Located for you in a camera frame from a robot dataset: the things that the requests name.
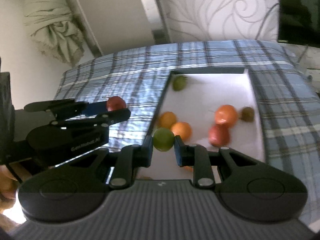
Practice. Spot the green lime in corner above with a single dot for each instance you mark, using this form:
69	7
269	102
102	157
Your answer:
179	83

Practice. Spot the orange at back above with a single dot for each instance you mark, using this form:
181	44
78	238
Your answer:
226	115

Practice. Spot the brown kiwi at back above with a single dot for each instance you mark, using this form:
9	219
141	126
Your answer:
247	114

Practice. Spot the white tray with dark rim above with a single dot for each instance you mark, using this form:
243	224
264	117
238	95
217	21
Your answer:
205	92

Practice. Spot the red apple with stem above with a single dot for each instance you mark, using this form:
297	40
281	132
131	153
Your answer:
115	103

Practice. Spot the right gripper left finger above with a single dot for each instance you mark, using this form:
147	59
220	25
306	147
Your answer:
128	161

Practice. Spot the blue plaid tablecloth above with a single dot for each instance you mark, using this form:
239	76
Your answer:
288	105

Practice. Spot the black television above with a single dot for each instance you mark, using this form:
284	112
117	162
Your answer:
299	22

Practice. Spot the dark red apple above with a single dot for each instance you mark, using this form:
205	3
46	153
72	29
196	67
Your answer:
219	135

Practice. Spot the orange near centre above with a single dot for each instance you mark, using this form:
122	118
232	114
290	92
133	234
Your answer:
183	129

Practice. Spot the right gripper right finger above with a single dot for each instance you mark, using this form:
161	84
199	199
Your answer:
196	156

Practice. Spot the person's left hand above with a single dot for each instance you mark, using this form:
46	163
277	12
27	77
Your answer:
8	183

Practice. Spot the dark orange left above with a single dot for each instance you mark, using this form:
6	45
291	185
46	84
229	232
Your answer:
167	120

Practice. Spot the beige curtain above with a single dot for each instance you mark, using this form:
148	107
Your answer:
51	25

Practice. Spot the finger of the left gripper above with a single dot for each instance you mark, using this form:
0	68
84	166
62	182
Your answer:
104	119
68	106

